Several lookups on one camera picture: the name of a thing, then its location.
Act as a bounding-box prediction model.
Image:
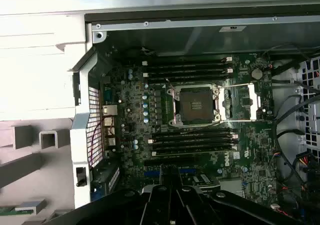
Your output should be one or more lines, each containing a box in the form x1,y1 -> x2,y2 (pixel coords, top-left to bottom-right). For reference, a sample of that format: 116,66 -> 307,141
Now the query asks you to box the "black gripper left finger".
46,163 -> 172,225

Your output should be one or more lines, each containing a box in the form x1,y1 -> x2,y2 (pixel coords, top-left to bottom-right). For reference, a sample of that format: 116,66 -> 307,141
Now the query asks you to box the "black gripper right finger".
170,164 -> 301,225

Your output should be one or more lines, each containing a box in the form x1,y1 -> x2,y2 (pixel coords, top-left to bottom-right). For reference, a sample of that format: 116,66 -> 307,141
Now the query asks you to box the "thin wire locking lever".
164,77 -> 177,90

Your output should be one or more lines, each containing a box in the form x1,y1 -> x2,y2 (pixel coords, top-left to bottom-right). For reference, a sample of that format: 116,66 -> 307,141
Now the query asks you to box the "CPU socket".
166,83 -> 222,127

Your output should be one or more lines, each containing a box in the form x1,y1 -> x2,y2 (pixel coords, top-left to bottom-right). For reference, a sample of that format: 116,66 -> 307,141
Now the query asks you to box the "silver chipset heatsink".
217,179 -> 246,195

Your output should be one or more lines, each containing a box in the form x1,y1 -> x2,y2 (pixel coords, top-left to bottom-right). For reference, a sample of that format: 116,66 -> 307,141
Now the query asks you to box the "blue expansion slot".
144,169 -> 197,175

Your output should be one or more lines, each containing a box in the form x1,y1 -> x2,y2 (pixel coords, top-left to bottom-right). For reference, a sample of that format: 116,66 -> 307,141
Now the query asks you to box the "black RAM slot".
151,128 -> 235,135
146,56 -> 234,64
142,73 -> 233,83
148,134 -> 240,142
146,68 -> 234,75
142,62 -> 234,69
151,141 -> 236,149
151,148 -> 234,157

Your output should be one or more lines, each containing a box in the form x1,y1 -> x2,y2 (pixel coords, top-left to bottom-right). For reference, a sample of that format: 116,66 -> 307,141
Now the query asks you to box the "green motherboard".
99,52 -> 278,211

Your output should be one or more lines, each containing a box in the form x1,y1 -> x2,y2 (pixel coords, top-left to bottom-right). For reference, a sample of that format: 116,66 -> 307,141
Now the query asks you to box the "green RAM stick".
0,205 -> 35,217

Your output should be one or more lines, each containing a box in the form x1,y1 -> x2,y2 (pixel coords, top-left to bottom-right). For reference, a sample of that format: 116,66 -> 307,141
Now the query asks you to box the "silver network port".
101,104 -> 118,116

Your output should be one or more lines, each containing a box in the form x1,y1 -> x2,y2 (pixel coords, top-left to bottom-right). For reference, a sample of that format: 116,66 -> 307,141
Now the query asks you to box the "grey parts rack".
0,118 -> 76,225

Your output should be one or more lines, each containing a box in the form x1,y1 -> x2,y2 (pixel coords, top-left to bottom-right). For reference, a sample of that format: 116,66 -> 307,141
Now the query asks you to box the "silver metal drive cage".
272,57 -> 320,161

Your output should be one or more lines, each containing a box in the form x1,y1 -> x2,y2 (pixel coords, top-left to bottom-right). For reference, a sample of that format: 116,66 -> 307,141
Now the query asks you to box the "silver coin cell battery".
251,68 -> 263,80

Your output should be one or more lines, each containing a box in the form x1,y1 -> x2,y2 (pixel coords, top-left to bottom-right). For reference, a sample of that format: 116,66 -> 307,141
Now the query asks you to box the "open grey PC case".
66,8 -> 320,225

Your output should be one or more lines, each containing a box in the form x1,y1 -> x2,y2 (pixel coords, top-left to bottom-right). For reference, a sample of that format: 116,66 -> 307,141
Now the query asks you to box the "black internal wire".
271,93 -> 320,188

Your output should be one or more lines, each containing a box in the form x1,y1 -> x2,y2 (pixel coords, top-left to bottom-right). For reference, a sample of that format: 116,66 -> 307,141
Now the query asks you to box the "red orange wire bundle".
292,152 -> 320,178

